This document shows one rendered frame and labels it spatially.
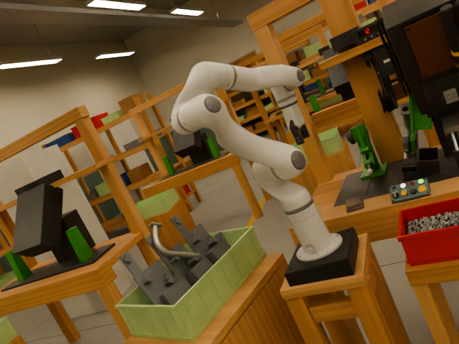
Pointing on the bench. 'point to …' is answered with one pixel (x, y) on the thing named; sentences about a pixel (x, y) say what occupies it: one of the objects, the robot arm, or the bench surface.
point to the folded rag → (354, 203)
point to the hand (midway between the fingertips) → (302, 138)
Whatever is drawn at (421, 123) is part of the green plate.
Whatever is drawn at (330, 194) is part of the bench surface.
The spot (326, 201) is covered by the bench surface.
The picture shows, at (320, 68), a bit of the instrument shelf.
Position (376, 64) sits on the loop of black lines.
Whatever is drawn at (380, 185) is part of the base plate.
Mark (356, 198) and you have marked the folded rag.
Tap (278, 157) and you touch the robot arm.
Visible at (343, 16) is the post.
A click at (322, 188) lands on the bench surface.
